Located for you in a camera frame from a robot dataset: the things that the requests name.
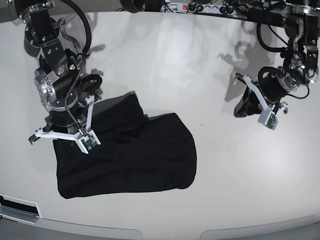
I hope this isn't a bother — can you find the grey slotted table fixture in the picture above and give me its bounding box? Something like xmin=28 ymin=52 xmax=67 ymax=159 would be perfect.
xmin=0 ymin=194 xmax=42 ymax=225

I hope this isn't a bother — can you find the black t-shirt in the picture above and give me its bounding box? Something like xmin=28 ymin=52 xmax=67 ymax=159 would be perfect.
xmin=53 ymin=92 xmax=197 ymax=199

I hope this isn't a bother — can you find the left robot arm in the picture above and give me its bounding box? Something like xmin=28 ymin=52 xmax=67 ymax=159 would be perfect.
xmin=226 ymin=0 xmax=320 ymax=123

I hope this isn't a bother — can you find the white power strip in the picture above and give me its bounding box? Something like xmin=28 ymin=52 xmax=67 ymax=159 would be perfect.
xmin=160 ymin=0 xmax=250 ymax=17

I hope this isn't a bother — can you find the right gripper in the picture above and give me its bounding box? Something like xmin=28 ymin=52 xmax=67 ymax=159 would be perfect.
xmin=44 ymin=74 xmax=103 ymax=134

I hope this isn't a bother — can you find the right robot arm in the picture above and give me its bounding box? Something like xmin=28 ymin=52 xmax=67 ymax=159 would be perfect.
xmin=7 ymin=0 xmax=102 ymax=134

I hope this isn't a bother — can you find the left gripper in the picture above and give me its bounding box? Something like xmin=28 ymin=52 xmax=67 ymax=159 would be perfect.
xmin=233 ymin=66 xmax=288 ymax=118

